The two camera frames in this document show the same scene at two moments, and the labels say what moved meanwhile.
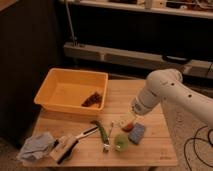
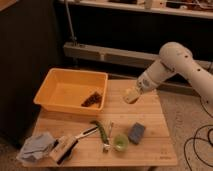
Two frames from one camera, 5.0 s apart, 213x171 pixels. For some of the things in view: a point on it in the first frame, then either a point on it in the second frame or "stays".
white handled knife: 87,132 stays
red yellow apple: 128,128 -> 132,101
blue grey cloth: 35,147 stays
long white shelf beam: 76,50 stays
